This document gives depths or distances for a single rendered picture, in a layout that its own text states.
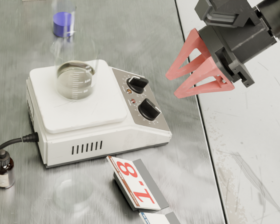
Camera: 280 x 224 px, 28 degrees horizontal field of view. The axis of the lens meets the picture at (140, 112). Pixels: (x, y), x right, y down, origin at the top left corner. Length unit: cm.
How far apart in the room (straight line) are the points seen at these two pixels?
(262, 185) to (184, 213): 14
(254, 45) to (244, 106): 25
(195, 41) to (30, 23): 38
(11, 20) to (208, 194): 48
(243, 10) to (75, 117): 27
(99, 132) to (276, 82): 38
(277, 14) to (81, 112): 30
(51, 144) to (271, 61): 48
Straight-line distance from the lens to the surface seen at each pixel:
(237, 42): 73
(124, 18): 108
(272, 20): 74
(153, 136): 84
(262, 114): 97
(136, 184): 80
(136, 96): 86
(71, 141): 79
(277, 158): 92
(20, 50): 100
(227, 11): 69
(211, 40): 75
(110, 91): 82
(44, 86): 81
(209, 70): 73
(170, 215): 80
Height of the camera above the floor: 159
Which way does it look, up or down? 49 degrees down
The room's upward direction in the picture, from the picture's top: 12 degrees clockwise
